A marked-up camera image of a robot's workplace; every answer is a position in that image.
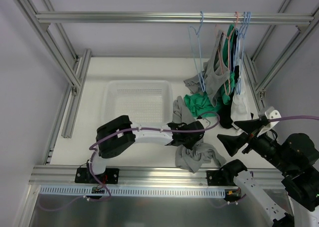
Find grey tank top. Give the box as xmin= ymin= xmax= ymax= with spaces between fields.
xmin=184 ymin=29 xmax=230 ymax=107
xmin=172 ymin=96 xmax=226 ymax=173

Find pink hanger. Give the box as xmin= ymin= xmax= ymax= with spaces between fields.
xmin=213 ymin=12 xmax=238 ymax=97

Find light blue hanger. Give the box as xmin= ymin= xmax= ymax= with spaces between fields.
xmin=187 ymin=11 xmax=205 ymax=92

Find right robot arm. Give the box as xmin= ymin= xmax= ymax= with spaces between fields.
xmin=217 ymin=116 xmax=319 ymax=227

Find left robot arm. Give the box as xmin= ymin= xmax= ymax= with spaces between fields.
xmin=86 ymin=115 xmax=205 ymax=183

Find white tank top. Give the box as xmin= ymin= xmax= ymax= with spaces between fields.
xmin=229 ymin=34 xmax=254 ymax=131

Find black tank top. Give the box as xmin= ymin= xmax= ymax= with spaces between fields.
xmin=218 ymin=31 xmax=238 ymax=129

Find green tank top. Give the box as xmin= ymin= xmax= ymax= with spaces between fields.
xmin=183 ymin=24 xmax=237 ymax=118

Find white plastic basket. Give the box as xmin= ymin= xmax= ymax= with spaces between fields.
xmin=101 ymin=80 xmax=173 ymax=125

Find blue hangers on right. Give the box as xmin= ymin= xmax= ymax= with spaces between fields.
xmin=233 ymin=11 xmax=252 ymax=95

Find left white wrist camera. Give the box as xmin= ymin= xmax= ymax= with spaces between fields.
xmin=199 ymin=119 xmax=211 ymax=129

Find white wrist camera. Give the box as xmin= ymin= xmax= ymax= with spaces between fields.
xmin=199 ymin=119 xmax=211 ymax=129
xmin=257 ymin=106 xmax=281 ymax=137

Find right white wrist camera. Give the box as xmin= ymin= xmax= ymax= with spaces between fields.
xmin=257 ymin=106 xmax=281 ymax=137

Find right aluminium frame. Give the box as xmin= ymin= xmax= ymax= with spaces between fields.
xmin=243 ymin=0 xmax=319 ymax=114

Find aluminium frame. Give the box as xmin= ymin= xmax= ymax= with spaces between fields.
xmin=13 ymin=0 xmax=92 ymax=165
xmin=243 ymin=0 xmax=319 ymax=114

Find white slotted cable duct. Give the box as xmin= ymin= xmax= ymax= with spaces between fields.
xmin=39 ymin=185 xmax=226 ymax=199

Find left aluminium frame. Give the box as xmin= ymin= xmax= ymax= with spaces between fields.
xmin=13 ymin=0 xmax=92 ymax=165

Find front aluminium rail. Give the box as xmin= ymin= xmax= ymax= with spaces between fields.
xmin=28 ymin=165 xmax=284 ymax=189

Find aluminium hanging rail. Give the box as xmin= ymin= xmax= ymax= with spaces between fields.
xmin=35 ymin=11 xmax=315 ymax=25

